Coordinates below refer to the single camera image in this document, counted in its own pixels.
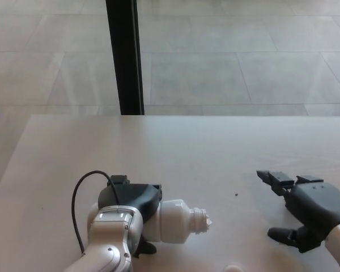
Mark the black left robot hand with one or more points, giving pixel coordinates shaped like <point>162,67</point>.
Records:
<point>136,195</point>

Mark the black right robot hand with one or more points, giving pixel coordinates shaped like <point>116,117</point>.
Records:
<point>317,204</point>

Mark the white plastic bottle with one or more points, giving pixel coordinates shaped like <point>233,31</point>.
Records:
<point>173,224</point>

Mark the white screw cap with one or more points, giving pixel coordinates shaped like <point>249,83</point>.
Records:
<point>235,268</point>

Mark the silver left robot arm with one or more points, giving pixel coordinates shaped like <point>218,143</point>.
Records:
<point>110,238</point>

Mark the black vertical post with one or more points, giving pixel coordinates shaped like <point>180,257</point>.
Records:
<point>126,56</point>

